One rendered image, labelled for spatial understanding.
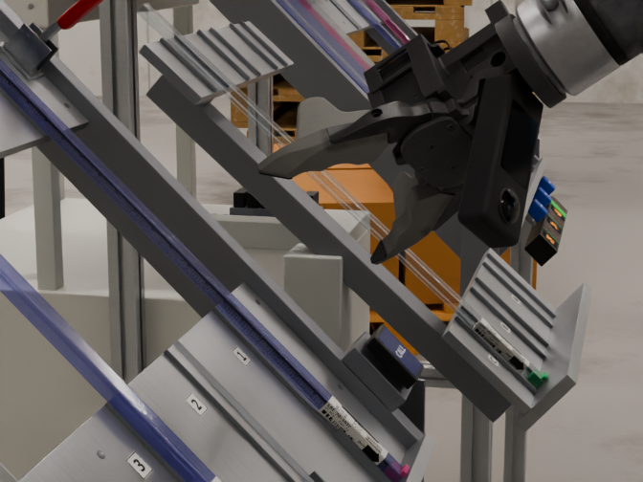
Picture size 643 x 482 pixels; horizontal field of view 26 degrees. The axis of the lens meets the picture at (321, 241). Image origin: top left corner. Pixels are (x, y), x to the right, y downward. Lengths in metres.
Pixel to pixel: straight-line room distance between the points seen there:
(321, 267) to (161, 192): 0.30
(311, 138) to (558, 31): 0.18
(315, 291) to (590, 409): 2.12
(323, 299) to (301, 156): 0.45
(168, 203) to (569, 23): 0.37
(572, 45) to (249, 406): 0.33
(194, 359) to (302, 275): 0.45
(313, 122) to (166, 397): 0.22
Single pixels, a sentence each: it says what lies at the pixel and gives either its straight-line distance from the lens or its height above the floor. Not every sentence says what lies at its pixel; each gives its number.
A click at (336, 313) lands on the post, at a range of 1.40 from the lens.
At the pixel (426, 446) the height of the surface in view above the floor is 0.73.
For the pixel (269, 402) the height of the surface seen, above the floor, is 0.80.
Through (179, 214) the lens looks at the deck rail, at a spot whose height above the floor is 0.91.
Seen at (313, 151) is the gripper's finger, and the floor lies 0.98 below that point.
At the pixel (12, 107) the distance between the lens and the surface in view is 1.07.
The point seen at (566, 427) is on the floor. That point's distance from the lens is 3.33.
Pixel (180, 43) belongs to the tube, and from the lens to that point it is 1.30.
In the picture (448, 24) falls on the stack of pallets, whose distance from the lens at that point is 5.69.
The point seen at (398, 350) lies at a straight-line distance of 1.14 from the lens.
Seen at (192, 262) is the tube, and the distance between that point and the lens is 1.05.
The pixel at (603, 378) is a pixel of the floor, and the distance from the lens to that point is 3.71.
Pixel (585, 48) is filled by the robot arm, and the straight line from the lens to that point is 0.96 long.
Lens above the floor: 1.13
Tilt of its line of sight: 12 degrees down
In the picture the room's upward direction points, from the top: straight up
